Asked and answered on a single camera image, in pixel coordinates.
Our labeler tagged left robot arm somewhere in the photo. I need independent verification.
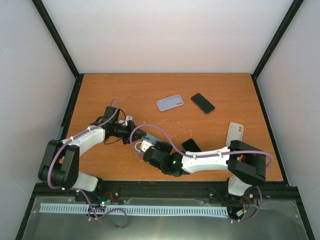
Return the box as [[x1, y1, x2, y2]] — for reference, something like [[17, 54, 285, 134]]
[[38, 106, 147, 202]]

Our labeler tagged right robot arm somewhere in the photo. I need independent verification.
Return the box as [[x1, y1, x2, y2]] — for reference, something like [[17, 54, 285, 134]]
[[140, 140, 267, 197]]

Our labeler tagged dark purple phone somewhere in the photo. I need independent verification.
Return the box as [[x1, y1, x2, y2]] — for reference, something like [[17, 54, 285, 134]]
[[190, 93, 215, 114]]

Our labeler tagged beige phone case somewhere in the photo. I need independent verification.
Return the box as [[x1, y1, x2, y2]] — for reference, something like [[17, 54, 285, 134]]
[[226, 122, 244, 146]]

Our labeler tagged light blue cable duct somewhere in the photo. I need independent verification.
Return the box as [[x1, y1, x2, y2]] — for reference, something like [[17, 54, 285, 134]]
[[38, 203, 228, 218]]

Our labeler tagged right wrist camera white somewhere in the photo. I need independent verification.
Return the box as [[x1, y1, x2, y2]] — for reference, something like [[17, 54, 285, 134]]
[[134, 140, 154, 153]]

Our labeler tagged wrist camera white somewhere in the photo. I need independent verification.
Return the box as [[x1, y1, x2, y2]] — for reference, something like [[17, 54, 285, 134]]
[[134, 140, 154, 153], [118, 115, 134, 127]]

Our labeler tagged black aluminium frame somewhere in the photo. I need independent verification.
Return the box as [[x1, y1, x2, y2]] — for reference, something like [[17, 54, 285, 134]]
[[15, 0, 320, 240]]

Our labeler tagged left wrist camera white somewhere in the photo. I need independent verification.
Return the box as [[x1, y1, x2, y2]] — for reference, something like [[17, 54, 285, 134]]
[[118, 115, 134, 127]]

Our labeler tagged teal phone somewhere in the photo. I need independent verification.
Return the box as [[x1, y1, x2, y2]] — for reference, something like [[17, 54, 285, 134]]
[[141, 133, 161, 145]]

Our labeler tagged white-edged black phone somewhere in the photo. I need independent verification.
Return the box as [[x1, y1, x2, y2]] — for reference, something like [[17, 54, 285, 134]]
[[181, 138, 202, 152]]

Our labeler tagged clear magsafe phone case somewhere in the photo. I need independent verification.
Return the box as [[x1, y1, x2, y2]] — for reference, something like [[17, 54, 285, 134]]
[[134, 147, 145, 162]]

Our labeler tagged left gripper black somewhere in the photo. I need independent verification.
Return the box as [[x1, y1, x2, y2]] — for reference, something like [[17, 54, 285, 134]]
[[112, 119, 147, 144]]

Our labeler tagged lavender phone case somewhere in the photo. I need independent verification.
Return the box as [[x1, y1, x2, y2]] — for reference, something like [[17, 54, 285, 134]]
[[156, 94, 184, 112]]

